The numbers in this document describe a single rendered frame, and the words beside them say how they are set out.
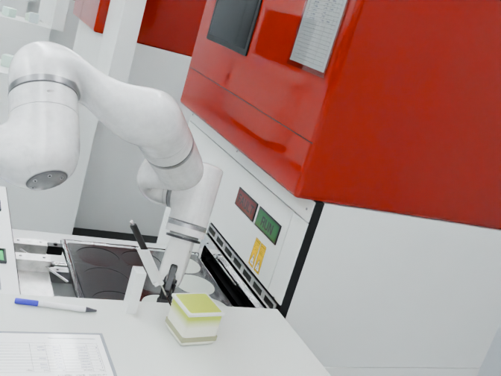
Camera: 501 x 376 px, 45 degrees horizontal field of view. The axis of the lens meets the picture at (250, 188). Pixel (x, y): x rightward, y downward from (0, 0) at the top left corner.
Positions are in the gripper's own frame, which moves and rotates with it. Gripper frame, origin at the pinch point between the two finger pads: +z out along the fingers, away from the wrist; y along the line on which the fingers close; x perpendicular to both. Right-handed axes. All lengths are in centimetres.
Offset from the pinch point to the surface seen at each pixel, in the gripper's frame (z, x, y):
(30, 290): 4.0, -27.4, -1.2
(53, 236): -5, -36, -43
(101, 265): -3.6, -17.2, -16.1
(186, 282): -4.8, 3.0, -19.3
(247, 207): -26.3, 12.3, -21.2
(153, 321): 0.7, -0.5, 14.6
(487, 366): 4, 135, -127
